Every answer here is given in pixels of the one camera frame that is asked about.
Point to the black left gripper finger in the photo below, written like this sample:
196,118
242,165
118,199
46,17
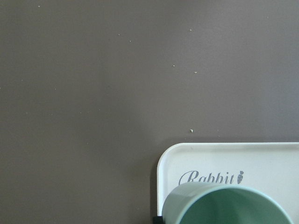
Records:
157,220

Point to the green cup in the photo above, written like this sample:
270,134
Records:
207,203

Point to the cream rabbit tray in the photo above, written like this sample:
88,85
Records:
272,168

